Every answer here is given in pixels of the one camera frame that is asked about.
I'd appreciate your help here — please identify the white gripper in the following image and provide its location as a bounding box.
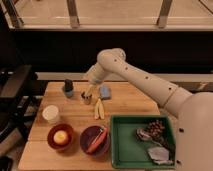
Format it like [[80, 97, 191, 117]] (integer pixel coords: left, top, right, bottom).
[[84, 73, 101, 97]]

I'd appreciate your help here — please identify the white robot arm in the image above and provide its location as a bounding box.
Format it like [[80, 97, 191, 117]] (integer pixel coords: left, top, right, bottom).
[[86, 48, 213, 171]]

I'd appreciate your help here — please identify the purple bowl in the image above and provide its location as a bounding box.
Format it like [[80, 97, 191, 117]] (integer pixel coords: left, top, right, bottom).
[[80, 125, 110, 157]]

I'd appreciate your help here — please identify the red bowl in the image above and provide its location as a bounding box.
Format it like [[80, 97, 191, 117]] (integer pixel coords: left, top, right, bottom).
[[47, 124, 74, 151]]

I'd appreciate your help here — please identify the small metal cup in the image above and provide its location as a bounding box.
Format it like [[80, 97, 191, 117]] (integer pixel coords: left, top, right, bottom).
[[81, 93, 92, 105]]

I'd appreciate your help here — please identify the blue sponge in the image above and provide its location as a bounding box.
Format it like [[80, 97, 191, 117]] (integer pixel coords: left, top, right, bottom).
[[99, 85, 111, 100]]

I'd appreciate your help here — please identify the yellow banana peel toy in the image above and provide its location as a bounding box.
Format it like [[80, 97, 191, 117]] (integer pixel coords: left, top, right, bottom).
[[94, 99, 105, 119]]

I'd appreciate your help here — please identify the white cup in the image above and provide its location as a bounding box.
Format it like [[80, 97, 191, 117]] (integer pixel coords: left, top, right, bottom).
[[42, 105, 60, 124]]

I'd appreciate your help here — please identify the orange carrot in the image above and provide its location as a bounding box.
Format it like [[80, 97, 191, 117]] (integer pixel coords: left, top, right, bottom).
[[86, 129, 108, 154]]

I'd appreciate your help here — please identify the yellow ball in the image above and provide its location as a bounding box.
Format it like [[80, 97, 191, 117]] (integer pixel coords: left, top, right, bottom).
[[53, 130, 69, 145]]

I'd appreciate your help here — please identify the black chair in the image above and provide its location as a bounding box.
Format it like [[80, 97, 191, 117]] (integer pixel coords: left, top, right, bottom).
[[0, 65, 37, 143]]

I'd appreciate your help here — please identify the green tray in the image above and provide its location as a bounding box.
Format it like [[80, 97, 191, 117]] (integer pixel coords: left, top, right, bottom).
[[110, 115, 176, 170]]

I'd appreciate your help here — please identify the brown grape bunch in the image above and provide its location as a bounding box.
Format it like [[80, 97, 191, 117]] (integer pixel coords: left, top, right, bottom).
[[146, 120, 165, 137]]

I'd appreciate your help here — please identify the grey cloth piece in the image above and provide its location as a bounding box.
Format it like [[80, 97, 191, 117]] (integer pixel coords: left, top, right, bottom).
[[148, 147, 173, 165]]

